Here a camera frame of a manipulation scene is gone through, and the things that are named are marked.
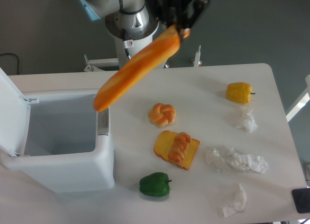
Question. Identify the long orange baguette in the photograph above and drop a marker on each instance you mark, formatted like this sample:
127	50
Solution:
157	52

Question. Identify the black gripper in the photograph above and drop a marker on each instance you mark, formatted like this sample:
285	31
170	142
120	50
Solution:
183	13

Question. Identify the crumpled white tissue small middle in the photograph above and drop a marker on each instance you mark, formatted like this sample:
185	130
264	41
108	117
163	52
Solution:
213	158

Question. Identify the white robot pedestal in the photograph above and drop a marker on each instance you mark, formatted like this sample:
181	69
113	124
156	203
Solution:
121	52

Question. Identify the yellow bell pepper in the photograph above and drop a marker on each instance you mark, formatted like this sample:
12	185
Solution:
239	92

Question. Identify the white frame at right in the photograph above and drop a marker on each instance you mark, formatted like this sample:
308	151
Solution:
300	102

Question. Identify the round knotted bread roll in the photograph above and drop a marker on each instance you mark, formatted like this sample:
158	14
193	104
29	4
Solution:
162	115

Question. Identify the white trash can lid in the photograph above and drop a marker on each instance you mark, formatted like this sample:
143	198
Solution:
15	111

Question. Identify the yellow toast slice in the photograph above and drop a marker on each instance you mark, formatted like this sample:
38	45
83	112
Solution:
163	145

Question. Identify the white trash can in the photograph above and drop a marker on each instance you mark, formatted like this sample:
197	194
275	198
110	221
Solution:
69	146

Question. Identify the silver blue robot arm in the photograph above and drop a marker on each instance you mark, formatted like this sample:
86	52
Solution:
99	9

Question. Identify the crumpled white tissue lower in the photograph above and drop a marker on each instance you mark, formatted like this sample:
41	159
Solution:
237	204

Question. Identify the crumpled white tissue large middle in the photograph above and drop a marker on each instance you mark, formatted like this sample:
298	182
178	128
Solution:
246	162

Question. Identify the black device at edge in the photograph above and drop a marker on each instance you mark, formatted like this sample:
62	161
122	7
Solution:
301	199

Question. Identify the green bell pepper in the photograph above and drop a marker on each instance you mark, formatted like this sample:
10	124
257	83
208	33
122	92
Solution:
155	184

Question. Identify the small braided bread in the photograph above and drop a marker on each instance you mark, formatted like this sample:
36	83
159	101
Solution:
179	147

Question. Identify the crumpled white tissue upper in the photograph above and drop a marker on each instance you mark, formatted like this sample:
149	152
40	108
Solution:
244	119

